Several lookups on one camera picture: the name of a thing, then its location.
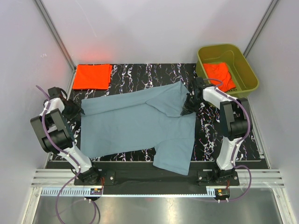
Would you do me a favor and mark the right orange connector box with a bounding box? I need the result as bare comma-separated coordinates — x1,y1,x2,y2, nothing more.
216,189,230,196

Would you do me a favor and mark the folded orange t-shirt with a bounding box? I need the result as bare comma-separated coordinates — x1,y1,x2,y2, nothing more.
72,64,112,90

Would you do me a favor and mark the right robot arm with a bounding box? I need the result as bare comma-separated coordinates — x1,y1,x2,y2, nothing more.
181,77,252,185

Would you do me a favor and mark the right aluminium corner post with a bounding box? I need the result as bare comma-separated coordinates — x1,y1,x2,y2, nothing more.
243,0,280,58

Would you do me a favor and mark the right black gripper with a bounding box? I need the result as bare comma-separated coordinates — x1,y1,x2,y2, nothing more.
181,93,203,116

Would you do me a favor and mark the left aluminium corner post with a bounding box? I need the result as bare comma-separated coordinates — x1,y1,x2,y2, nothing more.
33,0,76,72

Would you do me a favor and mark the grey-blue t-shirt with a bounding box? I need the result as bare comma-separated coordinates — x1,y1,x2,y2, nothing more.
80,82,196,175

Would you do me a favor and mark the left orange connector box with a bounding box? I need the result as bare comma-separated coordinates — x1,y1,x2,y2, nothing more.
90,188,103,195

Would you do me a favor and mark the aluminium corner post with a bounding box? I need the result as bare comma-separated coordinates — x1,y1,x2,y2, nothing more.
243,0,280,58
33,0,76,72

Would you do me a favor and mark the aluminium frame rail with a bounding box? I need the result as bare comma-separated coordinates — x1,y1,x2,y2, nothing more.
31,169,284,197

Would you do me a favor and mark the orange t-shirt in bin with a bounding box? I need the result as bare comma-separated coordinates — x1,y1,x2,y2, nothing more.
203,63,236,92

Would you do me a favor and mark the olive green plastic bin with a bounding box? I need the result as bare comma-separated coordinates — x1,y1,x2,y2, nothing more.
196,44,259,98

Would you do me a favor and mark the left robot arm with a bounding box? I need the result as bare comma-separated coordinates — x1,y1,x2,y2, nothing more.
30,86,101,185

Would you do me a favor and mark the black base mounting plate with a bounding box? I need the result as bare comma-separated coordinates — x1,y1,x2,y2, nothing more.
74,161,240,196

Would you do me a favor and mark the orange connector box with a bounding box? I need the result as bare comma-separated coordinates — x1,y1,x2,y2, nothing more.
90,188,103,195
216,189,230,196

